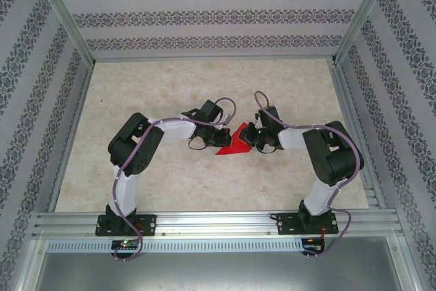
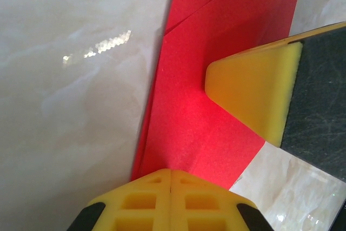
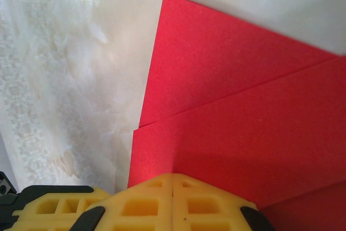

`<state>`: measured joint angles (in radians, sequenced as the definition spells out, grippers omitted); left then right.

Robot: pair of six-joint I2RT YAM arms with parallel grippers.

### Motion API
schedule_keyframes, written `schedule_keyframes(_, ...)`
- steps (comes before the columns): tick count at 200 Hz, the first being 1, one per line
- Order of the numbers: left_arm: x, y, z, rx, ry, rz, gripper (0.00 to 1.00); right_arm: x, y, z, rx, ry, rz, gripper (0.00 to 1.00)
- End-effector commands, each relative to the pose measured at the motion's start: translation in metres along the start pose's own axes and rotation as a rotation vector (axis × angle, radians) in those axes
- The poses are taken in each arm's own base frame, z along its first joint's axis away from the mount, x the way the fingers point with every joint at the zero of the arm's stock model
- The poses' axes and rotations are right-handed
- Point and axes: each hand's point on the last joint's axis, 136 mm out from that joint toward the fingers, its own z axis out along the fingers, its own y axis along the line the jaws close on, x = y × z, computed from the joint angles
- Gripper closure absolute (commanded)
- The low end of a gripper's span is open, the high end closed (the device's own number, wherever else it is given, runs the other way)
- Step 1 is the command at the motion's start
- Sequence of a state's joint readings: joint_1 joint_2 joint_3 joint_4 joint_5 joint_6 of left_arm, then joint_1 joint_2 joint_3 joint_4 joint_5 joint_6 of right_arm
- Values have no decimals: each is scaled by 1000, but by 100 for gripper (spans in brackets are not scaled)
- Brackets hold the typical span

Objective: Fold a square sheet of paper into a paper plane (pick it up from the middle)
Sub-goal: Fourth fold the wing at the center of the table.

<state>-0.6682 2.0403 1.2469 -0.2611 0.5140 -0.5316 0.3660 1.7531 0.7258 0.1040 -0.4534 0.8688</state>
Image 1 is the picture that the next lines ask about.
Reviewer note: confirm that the grey metal sheet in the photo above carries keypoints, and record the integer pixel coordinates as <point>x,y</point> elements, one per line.
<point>218,270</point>

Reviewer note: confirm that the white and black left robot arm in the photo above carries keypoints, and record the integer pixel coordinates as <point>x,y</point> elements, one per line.
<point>177,131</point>

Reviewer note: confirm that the circuit board with orange label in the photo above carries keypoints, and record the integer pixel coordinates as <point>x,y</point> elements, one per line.
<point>311,241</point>

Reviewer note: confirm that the aluminium side rail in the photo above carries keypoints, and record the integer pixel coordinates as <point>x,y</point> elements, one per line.
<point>354,127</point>
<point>75,127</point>

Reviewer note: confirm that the aluminium frame post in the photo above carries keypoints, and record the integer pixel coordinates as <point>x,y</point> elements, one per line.
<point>64,15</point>
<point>364,15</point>

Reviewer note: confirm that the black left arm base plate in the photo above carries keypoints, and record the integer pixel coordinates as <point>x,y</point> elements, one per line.
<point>150,224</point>

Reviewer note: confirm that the red cloth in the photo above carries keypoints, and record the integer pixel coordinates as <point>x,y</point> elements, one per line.
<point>231,149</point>

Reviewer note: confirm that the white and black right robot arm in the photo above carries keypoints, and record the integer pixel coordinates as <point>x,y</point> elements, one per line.
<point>291,139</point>

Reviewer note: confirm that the circuit board with green light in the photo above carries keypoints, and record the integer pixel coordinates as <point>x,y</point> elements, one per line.
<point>126,244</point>

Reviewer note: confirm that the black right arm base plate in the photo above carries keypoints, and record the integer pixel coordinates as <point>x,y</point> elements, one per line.
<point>284,224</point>

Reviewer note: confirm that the aluminium mounting rail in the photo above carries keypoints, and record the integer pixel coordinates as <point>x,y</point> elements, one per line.
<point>218,223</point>

